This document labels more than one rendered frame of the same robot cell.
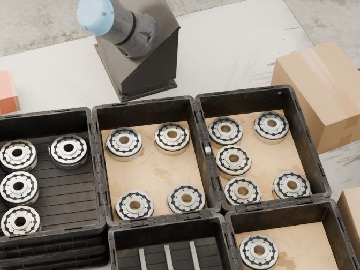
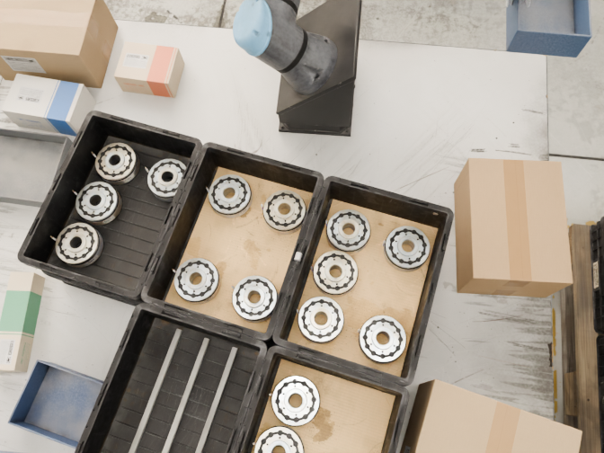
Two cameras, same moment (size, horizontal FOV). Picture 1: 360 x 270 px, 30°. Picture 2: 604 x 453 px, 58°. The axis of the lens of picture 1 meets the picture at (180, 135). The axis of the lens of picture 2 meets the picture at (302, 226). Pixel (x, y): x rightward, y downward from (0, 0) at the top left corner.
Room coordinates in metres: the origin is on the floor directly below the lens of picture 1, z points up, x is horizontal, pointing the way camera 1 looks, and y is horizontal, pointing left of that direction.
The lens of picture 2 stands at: (0.83, -0.29, 2.08)
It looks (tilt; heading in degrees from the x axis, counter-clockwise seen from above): 71 degrees down; 37
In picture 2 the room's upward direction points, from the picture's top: 6 degrees counter-clockwise
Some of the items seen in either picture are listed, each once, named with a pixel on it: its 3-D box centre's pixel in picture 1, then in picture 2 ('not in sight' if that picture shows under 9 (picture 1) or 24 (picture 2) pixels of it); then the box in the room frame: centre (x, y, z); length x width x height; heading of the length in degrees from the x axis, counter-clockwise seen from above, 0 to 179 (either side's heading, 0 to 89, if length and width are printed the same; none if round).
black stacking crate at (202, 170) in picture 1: (152, 169); (239, 243); (1.05, 0.07, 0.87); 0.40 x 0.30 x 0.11; 14
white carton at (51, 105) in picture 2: not in sight; (49, 105); (1.14, 0.79, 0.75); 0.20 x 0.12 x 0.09; 110
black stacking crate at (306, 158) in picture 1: (256, 155); (364, 280); (1.12, -0.22, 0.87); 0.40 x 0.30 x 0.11; 14
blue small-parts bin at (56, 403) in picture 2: not in sight; (66, 404); (0.53, 0.24, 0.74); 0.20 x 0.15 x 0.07; 103
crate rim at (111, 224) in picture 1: (153, 158); (235, 235); (1.05, 0.07, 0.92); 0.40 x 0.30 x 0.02; 14
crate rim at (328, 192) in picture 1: (259, 145); (365, 275); (1.12, -0.22, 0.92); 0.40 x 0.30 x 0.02; 14
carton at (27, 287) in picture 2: not in sight; (18, 321); (0.62, 0.47, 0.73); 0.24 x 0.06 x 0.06; 29
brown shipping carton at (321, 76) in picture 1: (324, 97); (507, 228); (1.44, -0.46, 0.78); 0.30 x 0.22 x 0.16; 28
